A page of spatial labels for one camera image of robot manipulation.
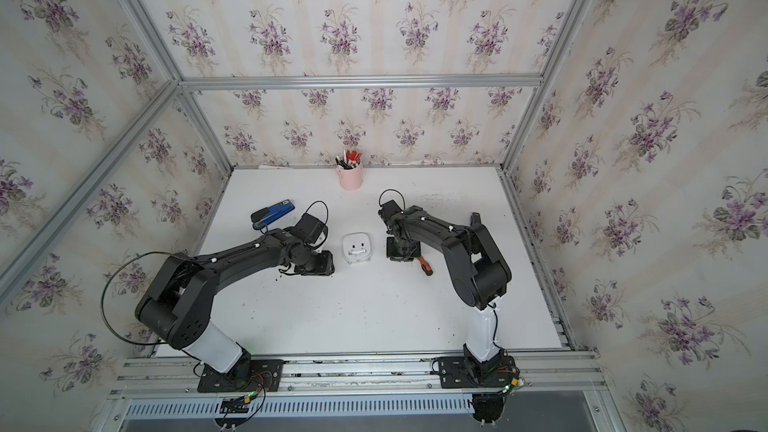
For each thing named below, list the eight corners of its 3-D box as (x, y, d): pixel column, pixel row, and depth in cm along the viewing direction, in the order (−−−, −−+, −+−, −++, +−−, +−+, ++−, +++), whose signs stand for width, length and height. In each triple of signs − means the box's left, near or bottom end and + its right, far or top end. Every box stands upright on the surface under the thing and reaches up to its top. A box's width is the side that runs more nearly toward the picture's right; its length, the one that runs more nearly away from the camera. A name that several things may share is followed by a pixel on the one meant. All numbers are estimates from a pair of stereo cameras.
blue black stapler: (254, 230, 103) (250, 223, 99) (250, 222, 105) (245, 215, 102) (294, 209, 109) (291, 202, 106) (289, 201, 111) (286, 194, 108)
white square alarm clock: (341, 263, 95) (340, 258, 92) (344, 236, 101) (343, 230, 98) (370, 263, 95) (369, 258, 92) (371, 236, 101) (370, 230, 98)
